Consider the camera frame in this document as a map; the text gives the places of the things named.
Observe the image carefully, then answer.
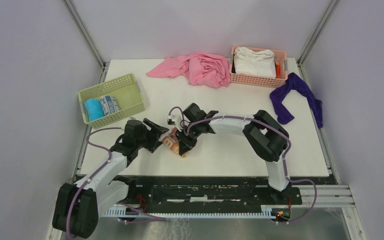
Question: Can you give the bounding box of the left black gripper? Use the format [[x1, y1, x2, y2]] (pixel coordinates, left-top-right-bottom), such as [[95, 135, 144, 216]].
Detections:
[[135, 118, 168, 153]]

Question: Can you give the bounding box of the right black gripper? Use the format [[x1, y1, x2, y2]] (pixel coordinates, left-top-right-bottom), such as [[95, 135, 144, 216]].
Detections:
[[174, 122, 202, 156]]

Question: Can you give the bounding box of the beige rabbit print towel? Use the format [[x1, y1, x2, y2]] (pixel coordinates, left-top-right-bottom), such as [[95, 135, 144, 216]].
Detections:
[[160, 127, 189, 158]]

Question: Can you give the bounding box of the green plastic basket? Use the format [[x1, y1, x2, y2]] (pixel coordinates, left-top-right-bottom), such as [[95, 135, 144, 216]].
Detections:
[[77, 73, 145, 129]]

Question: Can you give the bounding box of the blue white patterned cloth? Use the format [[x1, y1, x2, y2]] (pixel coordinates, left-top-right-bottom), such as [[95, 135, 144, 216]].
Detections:
[[99, 95, 120, 116]]

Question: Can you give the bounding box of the blue towel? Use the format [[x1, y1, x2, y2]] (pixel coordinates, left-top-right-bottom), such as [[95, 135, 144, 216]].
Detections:
[[83, 98, 105, 122]]

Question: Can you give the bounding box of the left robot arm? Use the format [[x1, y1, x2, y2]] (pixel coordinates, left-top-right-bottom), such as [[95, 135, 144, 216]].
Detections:
[[51, 118, 169, 239]]

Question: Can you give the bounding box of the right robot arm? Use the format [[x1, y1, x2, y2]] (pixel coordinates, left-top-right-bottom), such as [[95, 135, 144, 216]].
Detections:
[[167, 103, 292, 204]]

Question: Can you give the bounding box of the pink towel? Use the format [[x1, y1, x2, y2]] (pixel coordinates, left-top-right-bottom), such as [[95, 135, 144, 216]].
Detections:
[[146, 52, 231, 88]]

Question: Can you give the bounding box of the white folded towel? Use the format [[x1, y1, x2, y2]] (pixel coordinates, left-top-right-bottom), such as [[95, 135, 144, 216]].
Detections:
[[233, 47, 277, 78]]

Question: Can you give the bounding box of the orange item in basket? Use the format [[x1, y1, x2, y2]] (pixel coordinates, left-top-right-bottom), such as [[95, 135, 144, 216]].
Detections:
[[275, 64, 281, 79]]

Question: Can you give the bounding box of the purple cloth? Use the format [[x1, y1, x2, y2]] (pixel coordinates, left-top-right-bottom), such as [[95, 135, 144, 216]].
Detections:
[[269, 72, 324, 129]]

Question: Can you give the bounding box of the pink plastic basket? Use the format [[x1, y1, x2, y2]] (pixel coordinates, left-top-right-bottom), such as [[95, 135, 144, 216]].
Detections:
[[229, 46, 288, 88]]

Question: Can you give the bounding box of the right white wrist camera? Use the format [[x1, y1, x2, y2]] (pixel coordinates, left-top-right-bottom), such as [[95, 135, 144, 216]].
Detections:
[[167, 114, 176, 126]]

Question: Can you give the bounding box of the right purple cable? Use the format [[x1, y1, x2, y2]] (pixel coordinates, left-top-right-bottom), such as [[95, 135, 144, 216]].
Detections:
[[168, 106, 318, 226]]

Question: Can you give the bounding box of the purple cable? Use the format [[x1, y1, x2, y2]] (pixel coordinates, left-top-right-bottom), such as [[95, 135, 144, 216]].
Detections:
[[168, 106, 318, 226], [65, 127, 168, 239]]

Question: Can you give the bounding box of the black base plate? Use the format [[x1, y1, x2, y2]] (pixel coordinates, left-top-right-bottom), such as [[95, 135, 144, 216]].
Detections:
[[74, 175, 339, 215]]

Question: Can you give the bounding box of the white cable duct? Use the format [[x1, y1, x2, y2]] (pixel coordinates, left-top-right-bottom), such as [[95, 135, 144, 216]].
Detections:
[[102, 205, 276, 220]]

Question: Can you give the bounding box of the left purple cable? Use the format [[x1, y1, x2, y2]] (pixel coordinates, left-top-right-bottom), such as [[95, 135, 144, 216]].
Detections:
[[65, 127, 168, 239]]

